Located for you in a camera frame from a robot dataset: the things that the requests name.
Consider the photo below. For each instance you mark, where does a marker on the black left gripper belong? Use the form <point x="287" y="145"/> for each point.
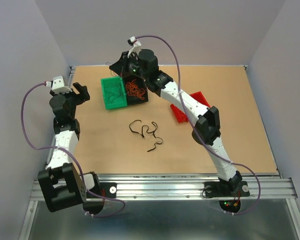
<point x="83" y="95"/>

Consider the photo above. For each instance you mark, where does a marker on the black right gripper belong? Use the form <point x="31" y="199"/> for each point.
<point x="119" y="66"/>

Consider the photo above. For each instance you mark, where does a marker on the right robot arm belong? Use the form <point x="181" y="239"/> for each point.
<point x="205" y="120"/>

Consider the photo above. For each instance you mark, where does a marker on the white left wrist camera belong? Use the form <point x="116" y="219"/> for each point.
<point x="58" y="86"/>

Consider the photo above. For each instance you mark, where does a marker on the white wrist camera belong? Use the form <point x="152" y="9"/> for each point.
<point x="58" y="86"/>
<point x="135" y="45"/>

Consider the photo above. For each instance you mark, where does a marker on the black plastic bin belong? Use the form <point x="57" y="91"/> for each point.
<point x="136" y="91"/>

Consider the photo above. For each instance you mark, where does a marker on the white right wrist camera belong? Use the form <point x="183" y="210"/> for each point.
<point x="135" y="45"/>

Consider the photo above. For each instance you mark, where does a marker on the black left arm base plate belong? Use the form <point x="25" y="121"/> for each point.
<point x="105" y="189"/>

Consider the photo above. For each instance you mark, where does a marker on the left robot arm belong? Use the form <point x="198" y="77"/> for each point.
<point x="61" y="185"/>

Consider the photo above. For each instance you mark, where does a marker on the aluminium mounting rail frame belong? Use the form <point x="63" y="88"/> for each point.
<point x="160" y="170"/>

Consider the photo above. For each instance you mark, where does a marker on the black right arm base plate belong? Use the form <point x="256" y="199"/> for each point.
<point x="215" y="189"/>

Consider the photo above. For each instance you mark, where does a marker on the green plastic bin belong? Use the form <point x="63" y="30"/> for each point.
<point x="114" y="94"/>

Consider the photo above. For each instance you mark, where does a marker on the red plastic bin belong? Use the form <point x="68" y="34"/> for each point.
<point x="179" y="115"/>

